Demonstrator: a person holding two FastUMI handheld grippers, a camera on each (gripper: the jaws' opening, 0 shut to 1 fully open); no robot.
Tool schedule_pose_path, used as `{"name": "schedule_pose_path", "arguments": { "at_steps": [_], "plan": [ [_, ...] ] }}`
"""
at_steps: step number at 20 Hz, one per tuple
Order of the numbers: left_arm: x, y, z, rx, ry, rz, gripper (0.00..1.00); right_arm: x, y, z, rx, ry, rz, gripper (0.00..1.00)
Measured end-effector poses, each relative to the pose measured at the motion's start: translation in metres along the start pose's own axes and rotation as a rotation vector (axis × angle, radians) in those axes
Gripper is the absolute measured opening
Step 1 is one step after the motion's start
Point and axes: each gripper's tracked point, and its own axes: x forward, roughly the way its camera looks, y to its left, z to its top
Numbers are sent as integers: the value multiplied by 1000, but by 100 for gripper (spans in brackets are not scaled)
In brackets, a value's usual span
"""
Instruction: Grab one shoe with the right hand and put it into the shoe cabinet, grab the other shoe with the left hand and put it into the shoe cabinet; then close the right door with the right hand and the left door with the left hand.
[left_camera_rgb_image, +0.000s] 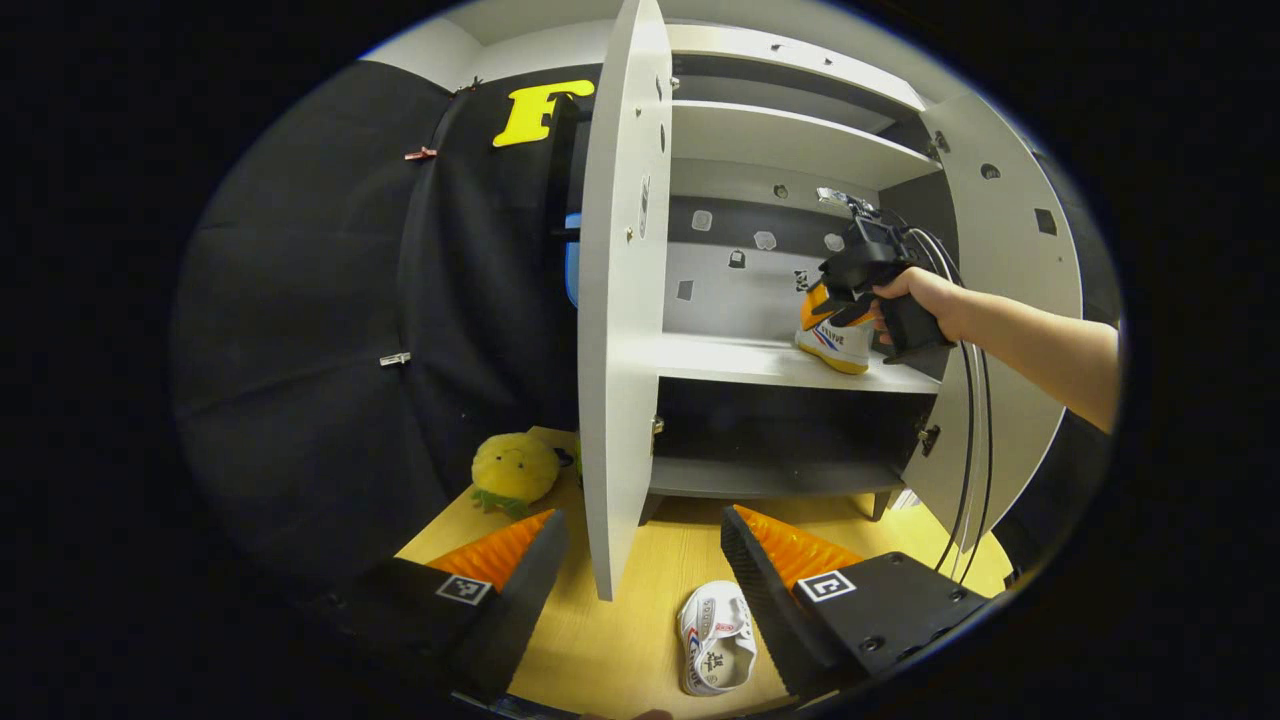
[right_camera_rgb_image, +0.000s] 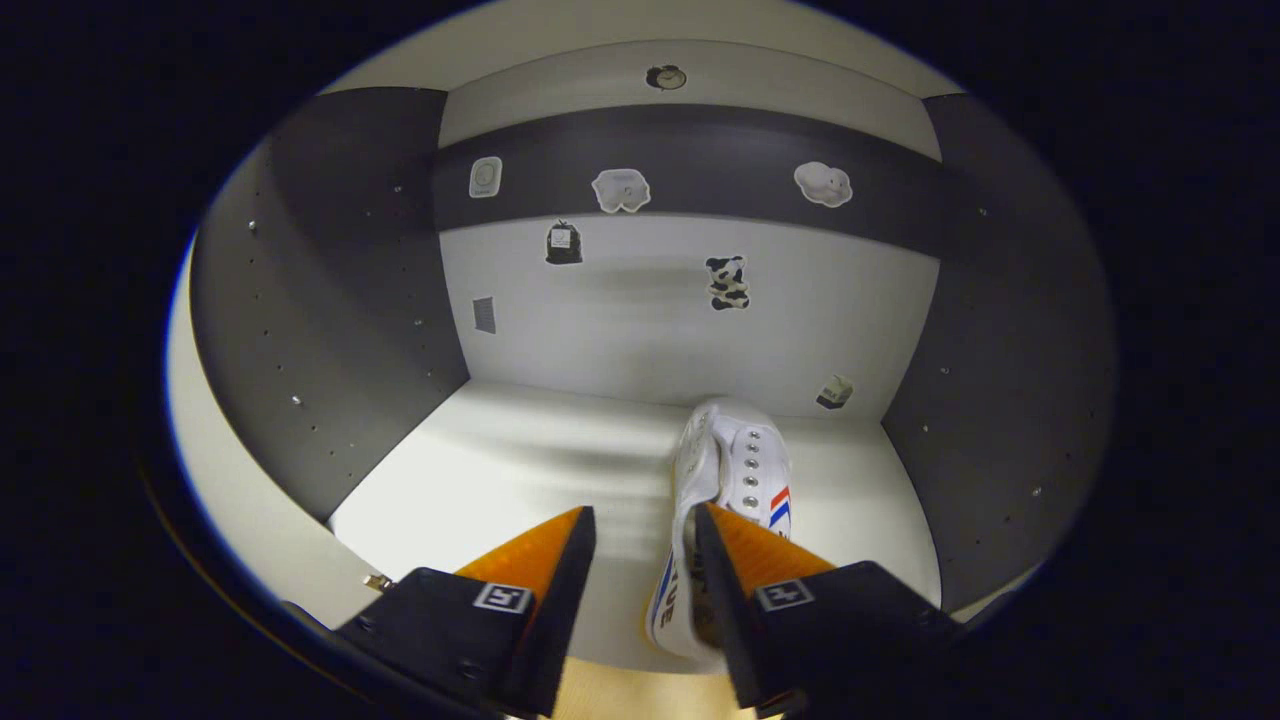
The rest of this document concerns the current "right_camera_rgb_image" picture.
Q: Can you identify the white cabinet door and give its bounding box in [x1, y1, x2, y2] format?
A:
[165, 235, 411, 646]
[943, 563, 1048, 623]

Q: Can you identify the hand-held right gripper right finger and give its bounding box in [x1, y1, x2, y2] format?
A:
[693, 502, 961, 713]

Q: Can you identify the white cabinet shelf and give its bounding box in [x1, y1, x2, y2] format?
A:
[328, 380, 943, 677]

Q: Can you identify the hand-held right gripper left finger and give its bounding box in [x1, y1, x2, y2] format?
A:
[335, 505, 598, 719]

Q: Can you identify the white grey shoe cabinet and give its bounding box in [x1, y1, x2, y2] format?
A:
[188, 0, 1118, 681]

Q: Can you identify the white canvas shoe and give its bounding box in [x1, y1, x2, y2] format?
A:
[645, 398, 794, 669]

